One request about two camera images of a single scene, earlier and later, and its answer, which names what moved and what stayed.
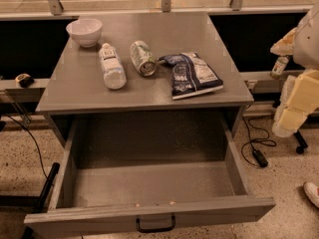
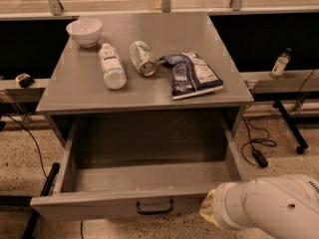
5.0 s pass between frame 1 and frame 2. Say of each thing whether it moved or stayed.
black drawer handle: moved
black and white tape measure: stayed
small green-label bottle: stayed
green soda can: stayed
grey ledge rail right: stayed
